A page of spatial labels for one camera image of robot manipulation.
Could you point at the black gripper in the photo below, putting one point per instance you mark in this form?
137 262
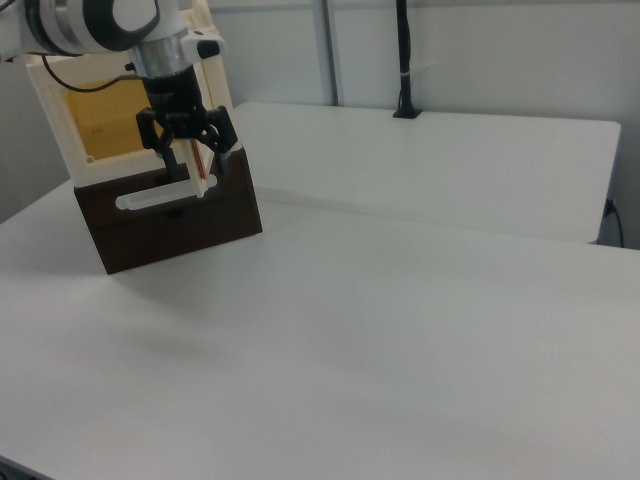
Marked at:
175 105

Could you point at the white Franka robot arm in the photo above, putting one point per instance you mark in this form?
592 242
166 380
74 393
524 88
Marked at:
100 25

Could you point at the black pole with clamp base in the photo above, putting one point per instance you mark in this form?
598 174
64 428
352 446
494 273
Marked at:
406 55

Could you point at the dark grey box base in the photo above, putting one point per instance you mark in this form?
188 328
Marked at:
175 240

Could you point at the cream plastic lidded box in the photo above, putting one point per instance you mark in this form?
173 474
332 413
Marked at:
52 115

